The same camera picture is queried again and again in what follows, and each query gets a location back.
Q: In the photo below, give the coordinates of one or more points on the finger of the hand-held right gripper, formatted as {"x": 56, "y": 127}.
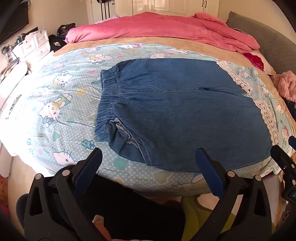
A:
{"x": 281, "y": 158}
{"x": 292, "y": 142}

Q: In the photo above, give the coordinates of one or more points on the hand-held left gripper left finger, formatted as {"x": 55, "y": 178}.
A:
{"x": 86, "y": 172}

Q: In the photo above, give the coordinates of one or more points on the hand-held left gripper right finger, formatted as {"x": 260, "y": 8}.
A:
{"x": 211, "y": 172}

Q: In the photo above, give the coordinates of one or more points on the blue denim jeans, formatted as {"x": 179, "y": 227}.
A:
{"x": 175, "y": 111}

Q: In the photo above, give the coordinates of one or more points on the person's yellow-green garment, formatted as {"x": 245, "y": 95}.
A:
{"x": 198, "y": 217}

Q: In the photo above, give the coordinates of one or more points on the pink fluffy cloth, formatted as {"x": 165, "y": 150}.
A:
{"x": 285, "y": 84}

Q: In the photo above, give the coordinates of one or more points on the person's black trousers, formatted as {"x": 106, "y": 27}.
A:
{"x": 138, "y": 213}

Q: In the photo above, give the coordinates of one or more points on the light blue cartoon cat blanket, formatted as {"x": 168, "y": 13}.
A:
{"x": 69, "y": 97}

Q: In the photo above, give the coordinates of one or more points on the red cloth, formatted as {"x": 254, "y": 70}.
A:
{"x": 253, "y": 60}

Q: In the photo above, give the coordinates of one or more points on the white side table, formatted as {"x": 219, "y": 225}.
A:
{"x": 11, "y": 88}

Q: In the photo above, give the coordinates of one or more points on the grey padded headboard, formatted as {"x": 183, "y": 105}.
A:
{"x": 261, "y": 32}

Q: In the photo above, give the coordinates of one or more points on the dark clothes pile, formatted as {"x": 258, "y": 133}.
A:
{"x": 56, "y": 42}

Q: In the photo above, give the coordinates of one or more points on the tan bed sheet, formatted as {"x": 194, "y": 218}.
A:
{"x": 166, "y": 44}

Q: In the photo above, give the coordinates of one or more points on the white drawer chest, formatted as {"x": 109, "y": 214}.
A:
{"x": 32, "y": 45}

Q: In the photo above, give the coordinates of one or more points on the black cap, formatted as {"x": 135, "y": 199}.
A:
{"x": 66, "y": 29}

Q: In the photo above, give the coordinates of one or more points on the pink duvet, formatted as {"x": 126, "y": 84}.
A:
{"x": 150, "y": 27}

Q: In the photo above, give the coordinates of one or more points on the black television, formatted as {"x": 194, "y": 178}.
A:
{"x": 11, "y": 20}

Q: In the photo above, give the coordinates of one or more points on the white wardrobe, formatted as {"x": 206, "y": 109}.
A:
{"x": 175, "y": 5}

